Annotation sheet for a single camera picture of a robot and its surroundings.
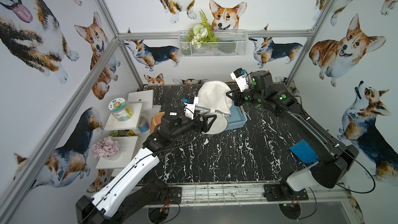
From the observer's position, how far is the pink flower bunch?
63 centimetres

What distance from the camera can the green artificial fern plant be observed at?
786 mm

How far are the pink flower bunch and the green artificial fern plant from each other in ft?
2.02
